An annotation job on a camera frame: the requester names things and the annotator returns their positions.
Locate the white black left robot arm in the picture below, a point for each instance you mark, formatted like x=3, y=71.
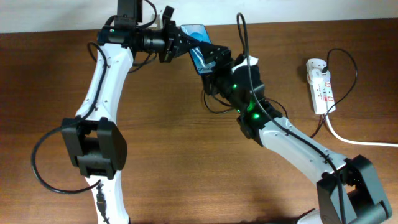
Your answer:
x=95, y=144

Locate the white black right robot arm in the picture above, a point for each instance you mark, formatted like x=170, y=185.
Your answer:
x=349, y=190

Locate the blue Samsung Galaxy smartphone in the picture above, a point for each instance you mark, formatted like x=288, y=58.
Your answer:
x=198, y=32

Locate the white power strip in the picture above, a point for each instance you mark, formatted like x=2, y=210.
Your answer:
x=321, y=93

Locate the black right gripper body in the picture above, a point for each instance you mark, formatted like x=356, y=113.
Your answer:
x=222, y=80

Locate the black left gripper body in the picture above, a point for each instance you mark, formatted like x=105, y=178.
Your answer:
x=166, y=53

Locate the white USB charger plug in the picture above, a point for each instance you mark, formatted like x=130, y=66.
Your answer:
x=316, y=76

